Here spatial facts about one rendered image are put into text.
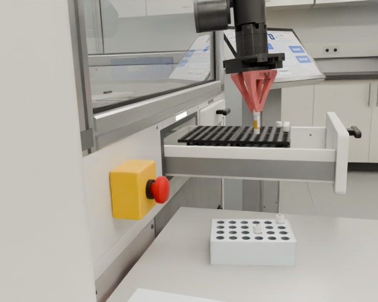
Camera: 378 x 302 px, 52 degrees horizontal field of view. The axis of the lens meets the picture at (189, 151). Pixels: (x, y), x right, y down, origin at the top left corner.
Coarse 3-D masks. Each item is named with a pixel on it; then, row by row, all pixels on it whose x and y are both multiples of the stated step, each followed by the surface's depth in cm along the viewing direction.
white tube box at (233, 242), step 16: (224, 224) 63; (240, 224) 62; (272, 224) 62; (288, 224) 62; (224, 240) 57; (240, 240) 57; (256, 240) 57; (272, 240) 56; (288, 240) 56; (224, 256) 57; (240, 256) 57; (256, 256) 57; (272, 256) 56; (288, 256) 56
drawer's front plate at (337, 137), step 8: (328, 112) 92; (328, 120) 87; (336, 120) 79; (328, 128) 86; (336, 128) 70; (344, 128) 70; (328, 136) 85; (336, 136) 69; (344, 136) 66; (328, 144) 85; (336, 144) 69; (344, 144) 66; (336, 152) 68; (344, 152) 66; (336, 160) 68; (344, 160) 67; (336, 168) 68; (344, 168) 67; (336, 176) 68; (344, 176) 67; (336, 184) 68; (344, 184) 67; (336, 192) 68; (344, 192) 68
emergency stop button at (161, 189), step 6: (156, 180) 55; (162, 180) 55; (168, 180) 57; (156, 186) 55; (162, 186) 55; (168, 186) 56; (156, 192) 54; (162, 192) 55; (168, 192) 56; (156, 198) 55; (162, 198) 55
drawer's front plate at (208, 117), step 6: (216, 102) 121; (222, 102) 126; (204, 108) 107; (210, 108) 108; (216, 108) 117; (222, 108) 126; (204, 114) 104; (210, 114) 109; (216, 114) 117; (222, 114) 126; (204, 120) 104; (210, 120) 109; (216, 120) 117; (222, 120) 127
